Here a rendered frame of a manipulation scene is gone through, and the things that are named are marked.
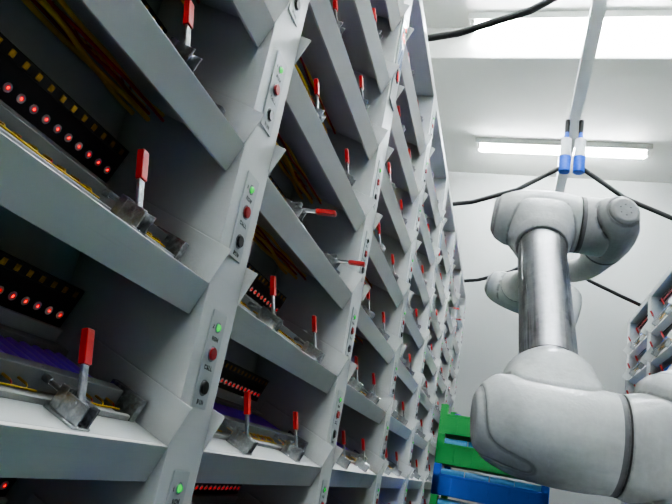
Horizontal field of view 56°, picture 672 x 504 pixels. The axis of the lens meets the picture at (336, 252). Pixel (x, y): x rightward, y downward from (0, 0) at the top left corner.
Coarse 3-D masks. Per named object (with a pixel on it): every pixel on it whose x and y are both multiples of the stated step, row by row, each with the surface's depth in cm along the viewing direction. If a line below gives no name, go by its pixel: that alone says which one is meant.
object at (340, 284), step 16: (272, 160) 94; (272, 192) 96; (272, 208) 98; (288, 208) 103; (256, 224) 120; (272, 224) 101; (288, 224) 105; (256, 240) 130; (272, 240) 127; (288, 240) 108; (304, 240) 113; (272, 256) 140; (288, 256) 137; (304, 256) 116; (320, 256) 122; (320, 272) 126; (336, 272) 133; (352, 272) 150; (336, 288) 138; (352, 288) 148
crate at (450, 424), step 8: (448, 408) 176; (440, 416) 175; (448, 416) 175; (456, 416) 174; (464, 416) 173; (440, 424) 175; (448, 424) 174; (456, 424) 173; (464, 424) 173; (440, 432) 174; (448, 432) 173; (456, 432) 172; (464, 432) 172; (464, 440) 186
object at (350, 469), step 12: (336, 444) 189; (348, 444) 204; (336, 456) 145; (348, 456) 185; (360, 456) 200; (372, 456) 201; (336, 468) 151; (348, 468) 166; (360, 468) 184; (372, 468) 200; (336, 480) 154; (348, 480) 166; (360, 480) 180; (372, 480) 197
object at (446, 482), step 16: (432, 480) 170; (448, 480) 169; (464, 480) 168; (448, 496) 167; (464, 496) 166; (480, 496) 165; (496, 496) 164; (512, 496) 163; (528, 496) 161; (544, 496) 160
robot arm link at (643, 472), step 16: (640, 384) 97; (656, 384) 94; (640, 400) 93; (656, 400) 92; (640, 416) 90; (656, 416) 90; (640, 432) 89; (656, 432) 89; (640, 448) 88; (656, 448) 88; (640, 464) 88; (656, 464) 87; (640, 480) 88; (656, 480) 87; (624, 496) 91; (640, 496) 89; (656, 496) 87
